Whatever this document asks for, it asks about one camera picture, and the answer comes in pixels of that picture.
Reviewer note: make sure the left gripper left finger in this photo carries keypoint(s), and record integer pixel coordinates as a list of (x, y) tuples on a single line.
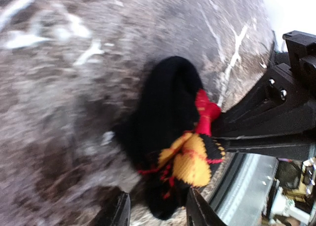
[(117, 213)]

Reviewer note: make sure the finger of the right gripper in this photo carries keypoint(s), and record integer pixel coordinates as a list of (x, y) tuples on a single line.
[(289, 147)]

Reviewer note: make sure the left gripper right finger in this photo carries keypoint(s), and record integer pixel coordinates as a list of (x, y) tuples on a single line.
[(199, 212)]

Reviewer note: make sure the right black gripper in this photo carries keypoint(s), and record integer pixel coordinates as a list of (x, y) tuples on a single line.
[(282, 104)]

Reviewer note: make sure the black orange argyle sock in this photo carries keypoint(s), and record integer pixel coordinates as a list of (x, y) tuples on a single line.
[(168, 137)]

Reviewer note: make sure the white slotted cable duct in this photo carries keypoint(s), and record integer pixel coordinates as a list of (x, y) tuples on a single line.
[(245, 200)]

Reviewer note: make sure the black front rail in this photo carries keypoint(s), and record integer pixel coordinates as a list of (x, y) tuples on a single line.
[(226, 179)]

